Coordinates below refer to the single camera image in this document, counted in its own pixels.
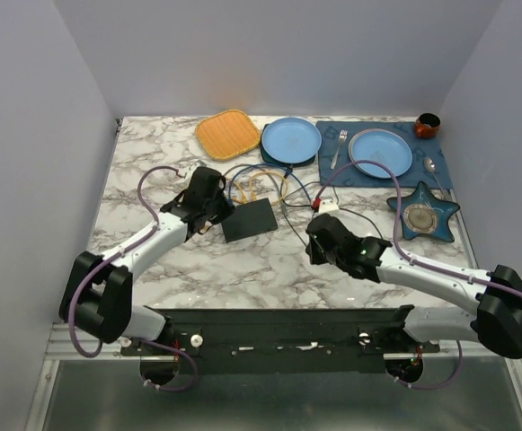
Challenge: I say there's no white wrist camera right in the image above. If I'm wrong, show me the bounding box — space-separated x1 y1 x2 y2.
312 198 340 215

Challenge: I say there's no light blue plate right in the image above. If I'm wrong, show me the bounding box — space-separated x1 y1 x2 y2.
348 128 412 179

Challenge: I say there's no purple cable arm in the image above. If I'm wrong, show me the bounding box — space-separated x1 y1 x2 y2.
69 165 199 392
316 160 522 391

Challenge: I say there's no dark blue placemat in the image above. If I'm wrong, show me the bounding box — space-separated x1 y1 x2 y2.
316 120 453 189

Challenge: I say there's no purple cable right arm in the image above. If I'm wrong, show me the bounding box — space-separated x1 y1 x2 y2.
316 160 522 391

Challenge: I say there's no silver fork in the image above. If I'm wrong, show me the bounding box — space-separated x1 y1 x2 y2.
330 129 348 170

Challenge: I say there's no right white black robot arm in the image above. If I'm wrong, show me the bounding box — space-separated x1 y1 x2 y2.
305 214 522 359

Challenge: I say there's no dark teal coaster under plate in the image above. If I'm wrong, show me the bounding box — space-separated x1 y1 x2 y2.
261 147 316 169

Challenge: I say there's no black power cord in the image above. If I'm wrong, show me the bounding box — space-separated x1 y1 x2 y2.
280 165 385 252

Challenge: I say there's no blue star shaped dish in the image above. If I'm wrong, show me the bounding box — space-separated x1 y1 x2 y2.
400 181 461 243

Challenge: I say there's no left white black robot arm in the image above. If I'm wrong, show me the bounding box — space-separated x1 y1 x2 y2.
59 166 234 355

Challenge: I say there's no silver spoon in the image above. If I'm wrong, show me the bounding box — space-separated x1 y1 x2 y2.
423 157 448 199

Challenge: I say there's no aluminium rail frame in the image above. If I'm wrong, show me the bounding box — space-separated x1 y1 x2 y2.
26 324 522 430

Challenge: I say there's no black network switch box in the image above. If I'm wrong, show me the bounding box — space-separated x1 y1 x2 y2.
221 198 278 243

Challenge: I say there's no orange woven square mat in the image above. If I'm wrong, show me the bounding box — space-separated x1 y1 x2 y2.
195 110 261 161

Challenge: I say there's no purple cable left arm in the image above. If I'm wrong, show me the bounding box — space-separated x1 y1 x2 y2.
69 165 199 392

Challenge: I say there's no red brown lacquer cup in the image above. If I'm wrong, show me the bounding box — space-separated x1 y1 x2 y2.
414 113 441 139

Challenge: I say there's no yellow ethernet cable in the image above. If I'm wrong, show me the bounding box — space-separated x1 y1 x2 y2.
231 169 289 208

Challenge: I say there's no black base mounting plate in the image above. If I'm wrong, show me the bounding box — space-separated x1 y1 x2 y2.
120 304 441 376

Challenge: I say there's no light blue plate left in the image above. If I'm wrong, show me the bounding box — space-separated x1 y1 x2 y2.
261 117 322 164

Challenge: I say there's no light blue plate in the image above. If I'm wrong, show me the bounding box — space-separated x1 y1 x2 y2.
261 117 322 164
348 128 412 179

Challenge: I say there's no blue ethernet cable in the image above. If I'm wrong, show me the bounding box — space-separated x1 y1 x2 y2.
226 163 315 207

